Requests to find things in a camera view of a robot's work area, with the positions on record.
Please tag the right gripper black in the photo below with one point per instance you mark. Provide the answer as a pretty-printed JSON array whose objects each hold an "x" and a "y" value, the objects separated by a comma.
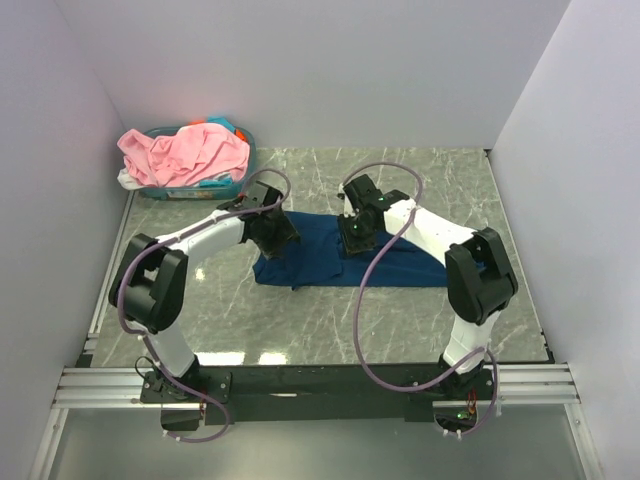
[{"x": 350, "y": 245}]

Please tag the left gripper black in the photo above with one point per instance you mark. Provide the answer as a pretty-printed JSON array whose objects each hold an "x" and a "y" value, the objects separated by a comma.
[{"x": 286, "y": 234}]

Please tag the dark blue t shirt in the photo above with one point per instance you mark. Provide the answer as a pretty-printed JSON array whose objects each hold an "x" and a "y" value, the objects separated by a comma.
[{"x": 319, "y": 260}]

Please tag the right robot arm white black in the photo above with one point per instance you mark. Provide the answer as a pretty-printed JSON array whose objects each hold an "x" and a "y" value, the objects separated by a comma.
[{"x": 480, "y": 279}]

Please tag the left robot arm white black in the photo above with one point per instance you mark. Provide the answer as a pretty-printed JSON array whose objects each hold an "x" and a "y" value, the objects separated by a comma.
[{"x": 148, "y": 290}]

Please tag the teal laundry basket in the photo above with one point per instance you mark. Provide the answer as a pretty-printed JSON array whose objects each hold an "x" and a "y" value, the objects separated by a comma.
[{"x": 222, "y": 187}]

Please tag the pink t shirt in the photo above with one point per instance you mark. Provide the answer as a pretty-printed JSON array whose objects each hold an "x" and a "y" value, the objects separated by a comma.
[{"x": 192, "y": 155}]

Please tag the orange garment in basket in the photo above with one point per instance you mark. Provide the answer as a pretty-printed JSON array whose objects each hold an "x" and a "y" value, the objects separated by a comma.
[{"x": 223, "y": 121}]

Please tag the white garment in basket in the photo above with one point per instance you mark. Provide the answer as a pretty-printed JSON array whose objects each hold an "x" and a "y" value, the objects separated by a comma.
[{"x": 127, "y": 181}]

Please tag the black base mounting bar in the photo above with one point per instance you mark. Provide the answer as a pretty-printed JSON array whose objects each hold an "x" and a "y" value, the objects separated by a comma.
[{"x": 362, "y": 404}]

